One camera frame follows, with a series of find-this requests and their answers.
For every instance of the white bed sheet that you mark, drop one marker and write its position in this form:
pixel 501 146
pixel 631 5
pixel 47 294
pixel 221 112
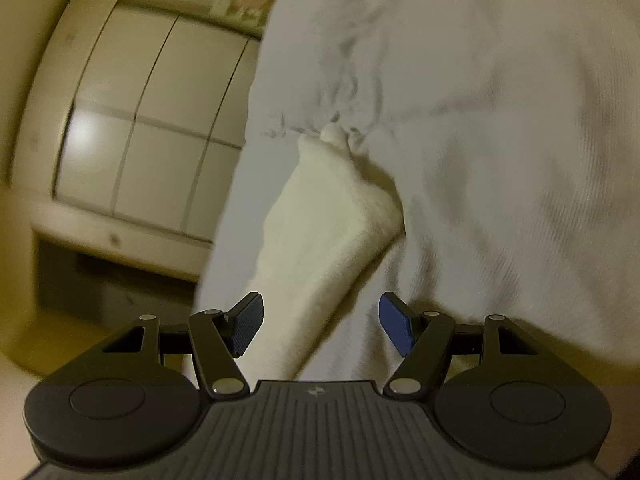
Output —
pixel 500 135

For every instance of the white panelled cabinet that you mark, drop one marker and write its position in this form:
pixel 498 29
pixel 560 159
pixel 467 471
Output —
pixel 150 110

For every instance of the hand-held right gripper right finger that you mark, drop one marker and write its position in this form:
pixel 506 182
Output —
pixel 395 325

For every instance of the cream fleece garment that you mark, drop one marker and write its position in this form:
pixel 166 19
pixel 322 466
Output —
pixel 325 220

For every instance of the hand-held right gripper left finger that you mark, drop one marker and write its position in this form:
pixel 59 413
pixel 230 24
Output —
pixel 247 322

